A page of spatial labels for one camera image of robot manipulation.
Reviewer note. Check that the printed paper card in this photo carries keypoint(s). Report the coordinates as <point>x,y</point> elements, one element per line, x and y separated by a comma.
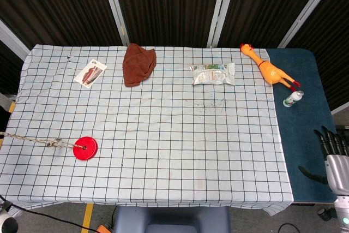
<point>90,73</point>

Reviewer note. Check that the blue felt table mat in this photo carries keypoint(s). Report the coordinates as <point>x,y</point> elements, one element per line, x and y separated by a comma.
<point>300,140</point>

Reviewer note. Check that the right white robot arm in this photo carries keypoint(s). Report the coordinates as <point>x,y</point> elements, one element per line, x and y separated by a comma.
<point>343,214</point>

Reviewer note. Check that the white black-grid tablecloth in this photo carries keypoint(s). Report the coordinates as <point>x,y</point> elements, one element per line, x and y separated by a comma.
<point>163,134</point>

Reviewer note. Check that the small white plastic bottle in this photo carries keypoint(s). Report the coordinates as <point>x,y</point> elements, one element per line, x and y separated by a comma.
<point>291,100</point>

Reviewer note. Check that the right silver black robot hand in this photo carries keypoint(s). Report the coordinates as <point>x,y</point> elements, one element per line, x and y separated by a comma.
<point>338,170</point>

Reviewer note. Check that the orange floor object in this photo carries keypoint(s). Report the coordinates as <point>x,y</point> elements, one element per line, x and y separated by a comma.
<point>103,229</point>

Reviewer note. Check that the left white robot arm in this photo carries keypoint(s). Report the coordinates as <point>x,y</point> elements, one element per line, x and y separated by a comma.
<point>6,218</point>

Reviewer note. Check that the grey metal partition post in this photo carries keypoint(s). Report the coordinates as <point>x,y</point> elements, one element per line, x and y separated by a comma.
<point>115,9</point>
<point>12,40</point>
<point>220,9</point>
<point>308,9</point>

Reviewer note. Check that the silver snack packet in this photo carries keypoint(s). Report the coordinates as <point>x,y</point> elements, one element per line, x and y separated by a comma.
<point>212,75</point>

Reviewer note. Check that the brown crumpled cloth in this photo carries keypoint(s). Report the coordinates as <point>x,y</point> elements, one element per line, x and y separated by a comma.
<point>137,65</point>

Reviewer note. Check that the grey-blue robot torso base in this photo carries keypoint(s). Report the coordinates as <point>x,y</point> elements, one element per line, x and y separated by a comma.
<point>171,220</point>

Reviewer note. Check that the red plastic disc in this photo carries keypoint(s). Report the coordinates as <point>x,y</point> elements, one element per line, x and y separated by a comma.
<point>87,152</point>

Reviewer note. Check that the yellow rubber chicken toy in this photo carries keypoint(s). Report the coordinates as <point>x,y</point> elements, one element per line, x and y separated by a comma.
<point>270,70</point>

